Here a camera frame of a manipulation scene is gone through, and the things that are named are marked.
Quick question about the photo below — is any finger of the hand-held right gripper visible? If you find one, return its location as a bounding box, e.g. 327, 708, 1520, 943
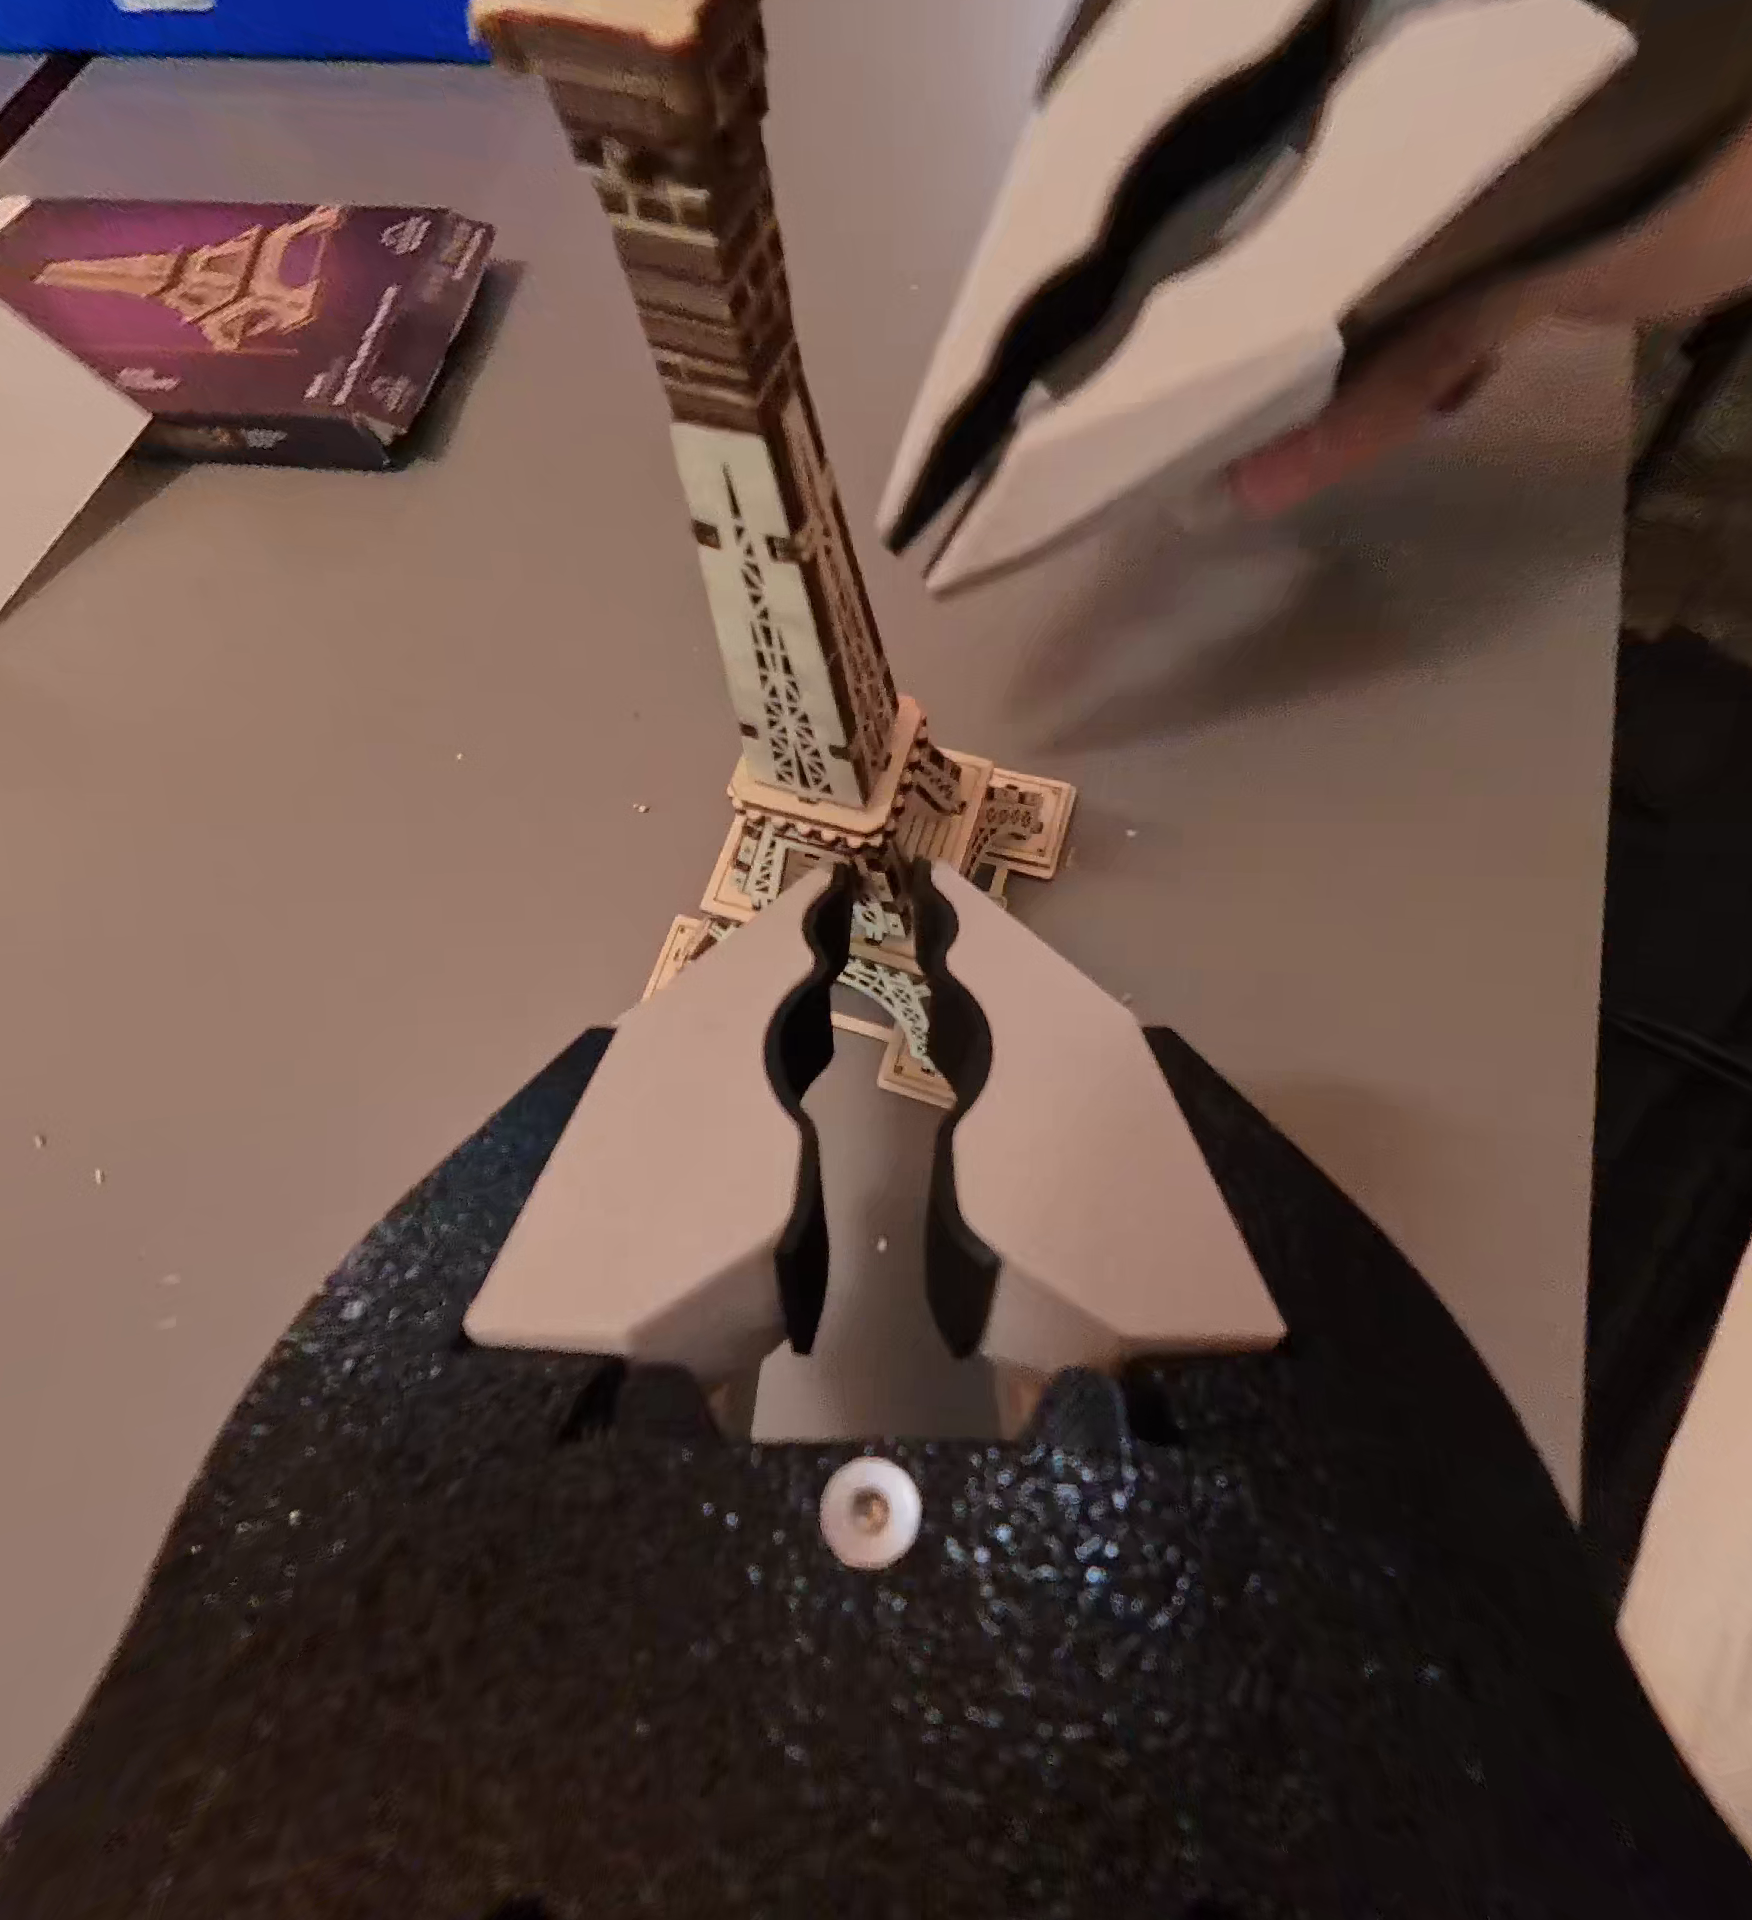
921, 0, 1639, 597
873, 0, 1344, 553

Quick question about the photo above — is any purple puzzle box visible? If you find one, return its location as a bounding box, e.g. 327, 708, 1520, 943
0, 196, 497, 471

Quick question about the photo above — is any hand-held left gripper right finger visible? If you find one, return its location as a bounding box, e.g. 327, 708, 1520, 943
926, 860, 1290, 1368

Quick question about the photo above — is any blue plastic bin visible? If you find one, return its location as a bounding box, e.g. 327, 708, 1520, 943
0, 0, 495, 65

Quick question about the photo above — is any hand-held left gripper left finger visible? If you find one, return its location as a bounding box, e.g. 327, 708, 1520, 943
460, 863, 842, 1361

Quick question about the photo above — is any grey desk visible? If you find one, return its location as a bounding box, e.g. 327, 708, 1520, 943
0, 0, 1642, 1913

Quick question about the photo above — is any wooden tower model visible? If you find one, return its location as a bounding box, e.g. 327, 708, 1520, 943
473, 0, 1082, 1111

